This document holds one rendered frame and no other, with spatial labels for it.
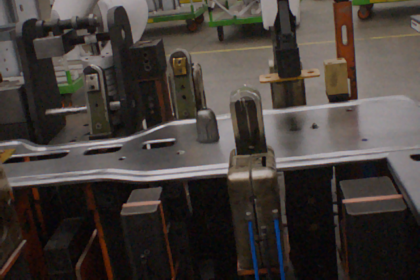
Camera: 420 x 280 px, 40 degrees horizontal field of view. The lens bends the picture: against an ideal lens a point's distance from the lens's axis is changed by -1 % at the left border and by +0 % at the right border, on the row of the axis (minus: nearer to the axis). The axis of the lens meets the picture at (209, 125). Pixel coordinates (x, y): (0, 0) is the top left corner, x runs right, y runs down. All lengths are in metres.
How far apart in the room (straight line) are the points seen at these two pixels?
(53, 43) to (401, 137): 0.59
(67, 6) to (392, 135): 0.81
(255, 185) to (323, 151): 0.18
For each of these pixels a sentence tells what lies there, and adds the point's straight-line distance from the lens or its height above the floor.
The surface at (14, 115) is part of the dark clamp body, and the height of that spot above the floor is 1.03.
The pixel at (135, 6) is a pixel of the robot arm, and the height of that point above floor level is 1.15.
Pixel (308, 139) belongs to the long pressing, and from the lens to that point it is 0.80.
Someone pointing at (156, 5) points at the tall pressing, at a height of 0.38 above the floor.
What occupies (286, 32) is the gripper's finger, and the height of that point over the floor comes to 1.15.
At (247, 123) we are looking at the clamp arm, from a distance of 0.65.
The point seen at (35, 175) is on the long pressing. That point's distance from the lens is 0.85.
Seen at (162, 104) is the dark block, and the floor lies 1.01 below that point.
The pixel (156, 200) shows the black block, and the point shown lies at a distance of 0.71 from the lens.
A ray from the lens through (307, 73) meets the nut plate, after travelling 0.82.
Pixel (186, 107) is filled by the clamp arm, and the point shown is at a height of 1.01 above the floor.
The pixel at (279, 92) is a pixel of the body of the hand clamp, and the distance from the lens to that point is 0.97.
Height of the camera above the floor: 1.29
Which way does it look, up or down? 18 degrees down
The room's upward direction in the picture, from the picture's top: 9 degrees counter-clockwise
